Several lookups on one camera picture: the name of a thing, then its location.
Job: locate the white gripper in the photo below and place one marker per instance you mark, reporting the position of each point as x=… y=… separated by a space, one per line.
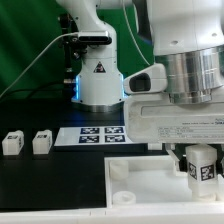
x=153 y=119

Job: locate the white square table top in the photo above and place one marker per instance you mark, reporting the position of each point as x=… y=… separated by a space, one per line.
x=144 y=181

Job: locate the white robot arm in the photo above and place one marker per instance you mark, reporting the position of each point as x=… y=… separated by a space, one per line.
x=178 y=99

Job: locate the white sheet with tags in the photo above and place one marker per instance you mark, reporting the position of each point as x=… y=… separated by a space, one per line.
x=99 y=135

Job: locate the white front rail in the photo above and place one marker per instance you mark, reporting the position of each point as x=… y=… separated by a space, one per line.
x=185 y=213

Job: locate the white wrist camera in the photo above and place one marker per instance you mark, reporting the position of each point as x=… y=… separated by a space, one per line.
x=153 y=79

